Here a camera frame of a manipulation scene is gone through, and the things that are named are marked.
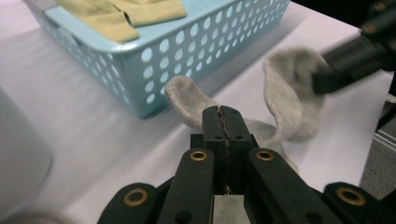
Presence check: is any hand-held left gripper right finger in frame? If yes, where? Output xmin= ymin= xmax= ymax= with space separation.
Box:
xmin=221 ymin=105 xmax=260 ymax=195

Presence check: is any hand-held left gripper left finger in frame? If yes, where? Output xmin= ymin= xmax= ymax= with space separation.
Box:
xmin=190 ymin=105 xmax=230 ymax=195

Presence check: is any grey sock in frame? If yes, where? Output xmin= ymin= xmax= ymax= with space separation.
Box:
xmin=164 ymin=75 xmax=300 ymax=175
xmin=262 ymin=46 xmax=332 ymax=144

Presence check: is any blue perforated plastic basket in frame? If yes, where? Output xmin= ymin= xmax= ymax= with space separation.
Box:
xmin=29 ymin=0 xmax=292 ymax=119

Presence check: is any white divided storage box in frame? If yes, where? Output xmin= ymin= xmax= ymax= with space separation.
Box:
xmin=0 ymin=90 xmax=52 ymax=216

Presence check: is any aluminium floor rail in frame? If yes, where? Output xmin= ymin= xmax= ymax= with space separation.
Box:
xmin=372 ymin=129 xmax=396 ymax=153

